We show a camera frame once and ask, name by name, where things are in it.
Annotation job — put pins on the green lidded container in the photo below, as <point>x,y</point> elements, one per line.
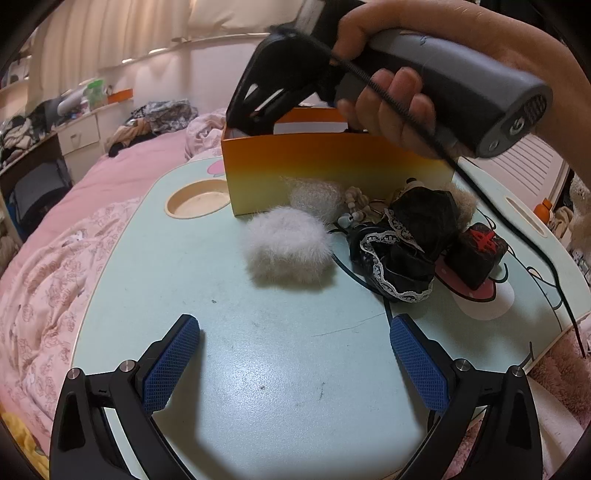
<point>94,94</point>

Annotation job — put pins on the pink fluffy blanket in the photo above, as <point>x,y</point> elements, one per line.
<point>563,383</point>

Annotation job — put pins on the patterned grey cloth heap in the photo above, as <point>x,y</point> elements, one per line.
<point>161,115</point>

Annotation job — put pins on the pink bed sheet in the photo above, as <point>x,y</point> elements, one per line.
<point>129,180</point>

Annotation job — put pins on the person's right hand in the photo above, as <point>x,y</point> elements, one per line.
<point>415,18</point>

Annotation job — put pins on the black cube with red mark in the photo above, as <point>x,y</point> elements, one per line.
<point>475,258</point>

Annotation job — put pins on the cream curtain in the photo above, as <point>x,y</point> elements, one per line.
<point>138,27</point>

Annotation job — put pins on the white fur pompom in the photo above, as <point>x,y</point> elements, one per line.
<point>286,249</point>

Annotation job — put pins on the black lace trimmed garment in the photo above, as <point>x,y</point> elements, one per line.
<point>415,221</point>

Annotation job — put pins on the tan fur pompom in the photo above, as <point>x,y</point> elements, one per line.
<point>464,203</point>

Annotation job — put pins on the white wall shelf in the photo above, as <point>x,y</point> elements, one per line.
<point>18,69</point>

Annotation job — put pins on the silvery sheer scrunchie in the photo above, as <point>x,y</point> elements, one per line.
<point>316,198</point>

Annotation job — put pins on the yellow printed cloth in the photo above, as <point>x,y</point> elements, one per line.
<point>23,452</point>

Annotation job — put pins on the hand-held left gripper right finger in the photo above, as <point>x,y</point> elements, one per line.
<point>420,364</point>

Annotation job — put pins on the clothes heap on desk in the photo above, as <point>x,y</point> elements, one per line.
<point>23,134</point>

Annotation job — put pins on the person's right forearm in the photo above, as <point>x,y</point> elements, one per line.
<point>563,60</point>

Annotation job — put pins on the orange box lid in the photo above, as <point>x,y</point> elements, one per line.
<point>122,96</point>

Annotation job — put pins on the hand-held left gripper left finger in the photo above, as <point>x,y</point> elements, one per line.
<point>168,364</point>

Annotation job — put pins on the white cylindrical device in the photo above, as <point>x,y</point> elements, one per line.
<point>69,104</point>

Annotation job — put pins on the white desk with drawers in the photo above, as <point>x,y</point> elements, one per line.
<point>81,134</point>

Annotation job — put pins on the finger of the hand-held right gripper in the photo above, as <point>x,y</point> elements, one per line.
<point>277,60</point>

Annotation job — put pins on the orange bottle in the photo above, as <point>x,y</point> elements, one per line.
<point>542,210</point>

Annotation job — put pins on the pink floral blanket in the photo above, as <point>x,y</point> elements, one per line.
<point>46,300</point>

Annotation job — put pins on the orange gradient cardboard box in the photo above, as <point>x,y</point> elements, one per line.
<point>323,161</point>

